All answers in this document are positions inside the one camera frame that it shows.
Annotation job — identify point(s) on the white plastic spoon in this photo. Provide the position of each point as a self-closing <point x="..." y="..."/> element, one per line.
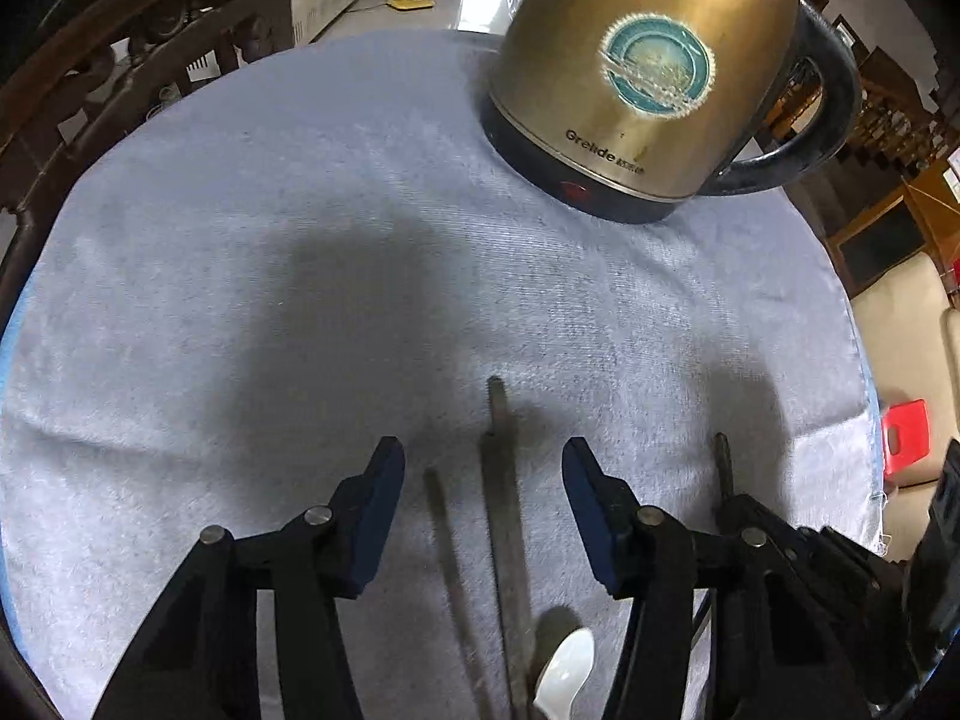
<point x="564" y="675"/>

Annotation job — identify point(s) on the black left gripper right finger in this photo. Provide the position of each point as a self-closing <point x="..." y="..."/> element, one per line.
<point x="774" y="650"/>

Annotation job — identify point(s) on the dark chopstick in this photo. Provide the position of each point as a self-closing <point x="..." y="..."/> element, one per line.
<point x="723" y="460"/>
<point x="505" y="526"/>
<point x="457" y="597"/>

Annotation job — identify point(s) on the wooden furniture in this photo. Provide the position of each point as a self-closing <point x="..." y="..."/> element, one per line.
<point x="879" y="200"/>

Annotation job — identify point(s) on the grey towel cloth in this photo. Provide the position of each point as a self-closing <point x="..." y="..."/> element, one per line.
<point x="322" y="249"/>

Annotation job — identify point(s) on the brass electric kettle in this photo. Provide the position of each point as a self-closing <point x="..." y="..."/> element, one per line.
<point x="625" y="109"/>

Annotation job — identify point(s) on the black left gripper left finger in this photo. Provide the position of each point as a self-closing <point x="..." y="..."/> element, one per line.
<point x="195" y="653"/>

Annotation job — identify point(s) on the dark carved wooden chair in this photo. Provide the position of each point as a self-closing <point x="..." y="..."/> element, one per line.
<point x="101" y="66"/>

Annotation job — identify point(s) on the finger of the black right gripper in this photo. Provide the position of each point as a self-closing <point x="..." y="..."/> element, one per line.
<point x="843" y="576"/>

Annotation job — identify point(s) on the red plastic stool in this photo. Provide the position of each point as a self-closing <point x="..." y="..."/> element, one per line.
<point x="905" y="435"/>

